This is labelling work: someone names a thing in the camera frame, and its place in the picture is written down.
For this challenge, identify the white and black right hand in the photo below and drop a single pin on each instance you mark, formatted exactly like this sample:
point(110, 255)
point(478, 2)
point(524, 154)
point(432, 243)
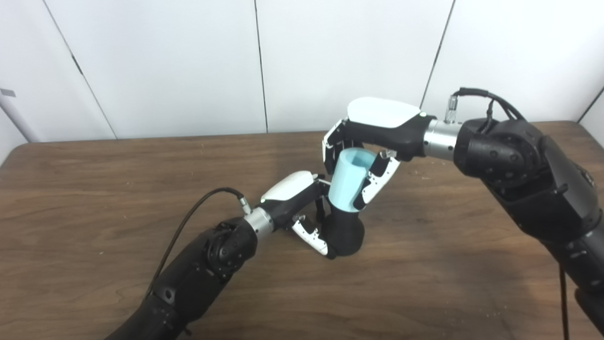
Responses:
point(387, 130)

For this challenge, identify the white and black left hand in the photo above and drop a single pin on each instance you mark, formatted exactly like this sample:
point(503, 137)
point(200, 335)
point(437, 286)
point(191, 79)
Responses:
point(288, 200)

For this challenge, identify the black flared nozzle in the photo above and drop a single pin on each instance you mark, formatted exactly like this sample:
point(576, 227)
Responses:
point(347, 233)

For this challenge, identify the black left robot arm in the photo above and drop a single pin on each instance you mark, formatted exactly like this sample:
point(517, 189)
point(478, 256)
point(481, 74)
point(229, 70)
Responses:
point(193, 283)

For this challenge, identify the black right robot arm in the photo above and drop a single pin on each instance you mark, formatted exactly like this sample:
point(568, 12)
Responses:
point(542, 189)

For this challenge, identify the small grey tag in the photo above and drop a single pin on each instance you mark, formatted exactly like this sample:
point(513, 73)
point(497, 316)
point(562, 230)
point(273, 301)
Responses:
point(7, 92)

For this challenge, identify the white corner post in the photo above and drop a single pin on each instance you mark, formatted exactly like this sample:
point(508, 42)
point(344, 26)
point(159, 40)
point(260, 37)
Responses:
point(19, 118)

